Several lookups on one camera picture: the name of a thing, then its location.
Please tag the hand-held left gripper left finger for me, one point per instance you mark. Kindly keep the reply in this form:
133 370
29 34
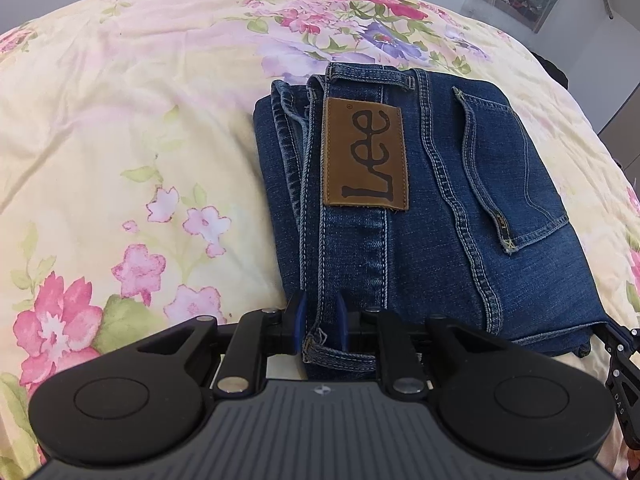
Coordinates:
299 325

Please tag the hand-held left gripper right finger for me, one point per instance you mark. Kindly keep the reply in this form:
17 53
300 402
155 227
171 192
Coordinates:
342 322

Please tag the blue denim pants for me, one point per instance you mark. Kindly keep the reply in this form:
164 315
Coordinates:
430 200

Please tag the dark cloth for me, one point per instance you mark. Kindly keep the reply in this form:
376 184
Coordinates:
556 72

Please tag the floral bedspread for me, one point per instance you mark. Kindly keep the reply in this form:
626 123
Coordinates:
125 135

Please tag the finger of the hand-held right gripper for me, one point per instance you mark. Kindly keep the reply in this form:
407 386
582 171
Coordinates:
616 339

